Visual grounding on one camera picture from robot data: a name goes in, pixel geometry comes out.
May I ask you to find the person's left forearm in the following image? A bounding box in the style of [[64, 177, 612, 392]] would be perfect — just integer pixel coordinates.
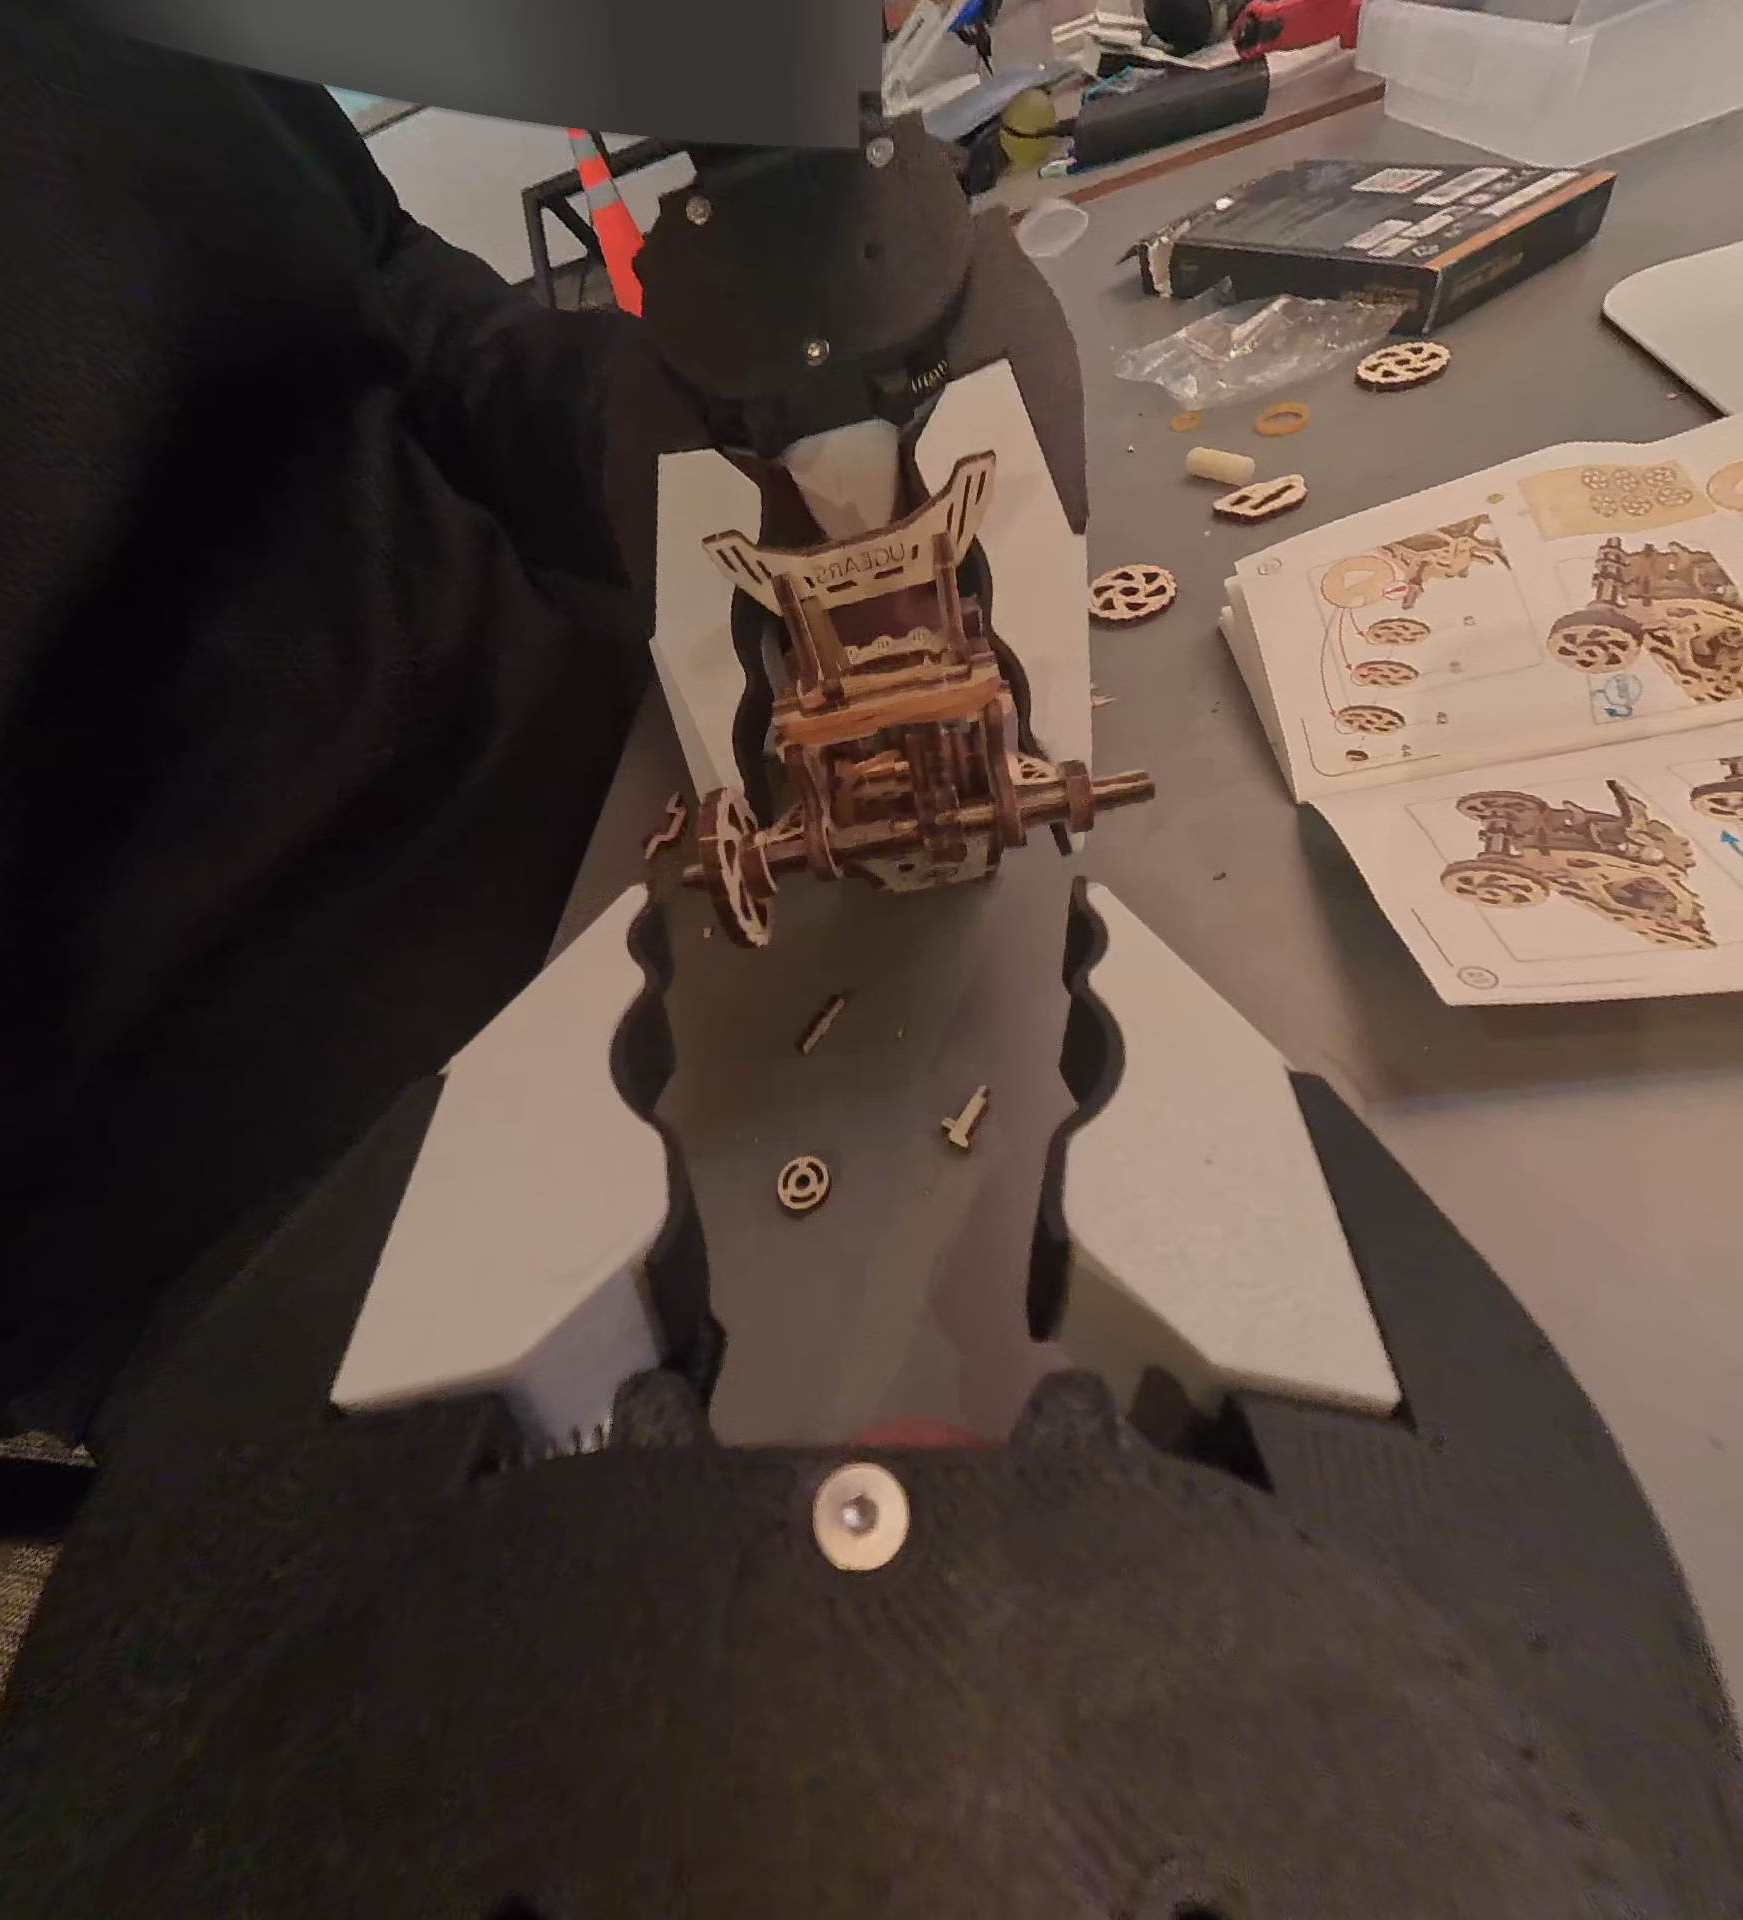
[[361, 195, 684, 602]]

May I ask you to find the black cylinder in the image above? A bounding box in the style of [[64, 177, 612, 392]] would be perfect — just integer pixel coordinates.
[[1072, 52, 1269, 167]]

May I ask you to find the wooden buggy model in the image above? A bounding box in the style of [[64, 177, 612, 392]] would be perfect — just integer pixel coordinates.
[[683, 449, 1159, 951]]

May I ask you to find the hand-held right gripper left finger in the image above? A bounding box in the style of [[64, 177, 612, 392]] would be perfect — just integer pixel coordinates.
[[332, 885, 730, 1454]]

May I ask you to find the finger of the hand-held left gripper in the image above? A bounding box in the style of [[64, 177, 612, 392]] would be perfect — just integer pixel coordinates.
[[652, 441, 800, 798], [893, 368, 1099, 859]]

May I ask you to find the black cardboard box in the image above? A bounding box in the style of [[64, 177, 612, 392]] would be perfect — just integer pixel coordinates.
[[1139, 157, 1619, 336]]

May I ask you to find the red tool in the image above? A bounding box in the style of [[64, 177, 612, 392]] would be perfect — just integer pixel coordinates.
[[1231, 0, 1366, 62]]

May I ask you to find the translucent plastic container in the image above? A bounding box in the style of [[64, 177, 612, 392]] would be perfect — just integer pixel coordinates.
[[1357, 0, 1743, 167]]

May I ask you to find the paper instruction booklet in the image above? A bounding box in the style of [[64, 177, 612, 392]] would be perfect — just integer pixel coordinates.
[[1220, 381, 1743, 1006]]

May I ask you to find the clear plastic bag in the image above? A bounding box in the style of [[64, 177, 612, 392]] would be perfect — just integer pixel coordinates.
[[1115, 295, 1389, 410]]

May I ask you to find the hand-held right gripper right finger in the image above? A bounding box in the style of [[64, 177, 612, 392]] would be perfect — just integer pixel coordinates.
[[1027, 878, 1405, 1421]]

